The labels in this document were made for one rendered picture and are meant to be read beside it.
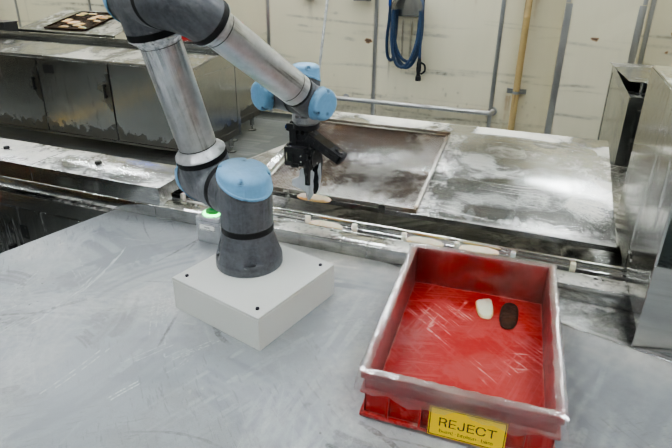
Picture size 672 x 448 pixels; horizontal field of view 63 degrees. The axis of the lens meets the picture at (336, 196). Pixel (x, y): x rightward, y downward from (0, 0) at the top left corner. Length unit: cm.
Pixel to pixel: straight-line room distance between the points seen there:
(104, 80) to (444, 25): 286
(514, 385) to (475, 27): 418
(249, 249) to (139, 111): 340
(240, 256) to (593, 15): 389
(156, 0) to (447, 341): 85
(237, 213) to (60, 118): 404
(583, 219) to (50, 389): 131
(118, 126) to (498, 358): 396
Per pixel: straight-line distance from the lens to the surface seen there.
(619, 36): 473
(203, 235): 154
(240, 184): 114
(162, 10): 103
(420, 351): 114
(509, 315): 127
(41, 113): 526
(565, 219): 160
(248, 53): 110
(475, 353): 116
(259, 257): 120
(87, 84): 480
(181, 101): 118
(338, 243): 144
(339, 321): 121
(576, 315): 134
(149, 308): 131
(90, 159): 198
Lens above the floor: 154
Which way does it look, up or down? 24 degrees down
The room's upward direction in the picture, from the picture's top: 1 degrees clockwise
